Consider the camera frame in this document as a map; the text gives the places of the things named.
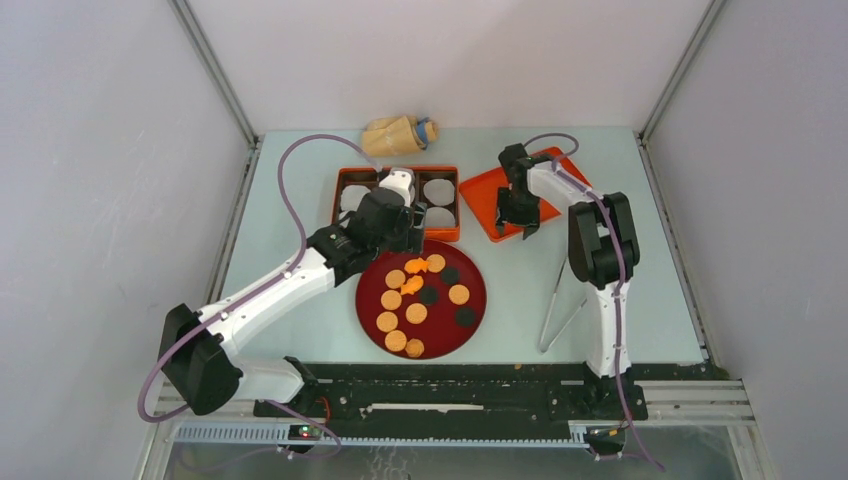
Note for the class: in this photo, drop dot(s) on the orange fish cookie lower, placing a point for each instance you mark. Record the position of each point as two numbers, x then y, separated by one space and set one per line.
412 285

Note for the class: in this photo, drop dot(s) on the orange cookie box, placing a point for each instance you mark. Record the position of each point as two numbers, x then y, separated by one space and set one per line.
418 201

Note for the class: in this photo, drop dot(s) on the black sandwich cookie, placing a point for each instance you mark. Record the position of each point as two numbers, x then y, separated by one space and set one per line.
465 317
450 276
428 295

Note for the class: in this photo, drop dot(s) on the round tan biscuit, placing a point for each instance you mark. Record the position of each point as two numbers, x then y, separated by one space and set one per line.
395 341
395 278
387 321
435 263
416 313
391 300
459 294

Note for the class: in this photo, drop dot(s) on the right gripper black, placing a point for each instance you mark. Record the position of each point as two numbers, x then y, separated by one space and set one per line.
516 218

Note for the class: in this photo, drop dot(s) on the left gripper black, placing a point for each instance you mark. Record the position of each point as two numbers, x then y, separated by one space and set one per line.
412 238

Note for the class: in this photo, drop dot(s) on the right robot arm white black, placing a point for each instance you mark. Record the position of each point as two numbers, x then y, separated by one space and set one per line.
602 245

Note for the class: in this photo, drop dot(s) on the swirl tan cookie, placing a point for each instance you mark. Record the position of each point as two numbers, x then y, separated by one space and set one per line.
414 348

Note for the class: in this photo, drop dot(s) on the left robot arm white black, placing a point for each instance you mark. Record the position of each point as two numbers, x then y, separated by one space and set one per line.
200 351

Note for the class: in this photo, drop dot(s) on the orange fish cookie upper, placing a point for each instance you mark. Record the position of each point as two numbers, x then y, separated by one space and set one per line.
416 265

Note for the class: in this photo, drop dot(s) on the metal tongs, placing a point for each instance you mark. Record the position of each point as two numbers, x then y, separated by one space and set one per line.
566 301

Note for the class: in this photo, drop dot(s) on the orange box lid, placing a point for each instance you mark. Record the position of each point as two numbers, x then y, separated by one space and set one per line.
555 193

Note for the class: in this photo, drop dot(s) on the orange fish cookie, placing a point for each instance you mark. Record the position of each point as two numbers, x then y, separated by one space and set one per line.
412 285
416 265

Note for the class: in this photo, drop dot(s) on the beige cloth bundle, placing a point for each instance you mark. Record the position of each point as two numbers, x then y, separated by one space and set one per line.
399 136

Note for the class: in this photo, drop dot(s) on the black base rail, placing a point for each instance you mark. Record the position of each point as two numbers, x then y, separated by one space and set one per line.
464 401

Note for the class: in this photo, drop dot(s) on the dark red round plate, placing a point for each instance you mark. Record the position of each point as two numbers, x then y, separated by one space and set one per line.
439 332

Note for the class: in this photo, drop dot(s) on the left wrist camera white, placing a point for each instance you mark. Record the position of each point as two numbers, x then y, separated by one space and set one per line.
400 181

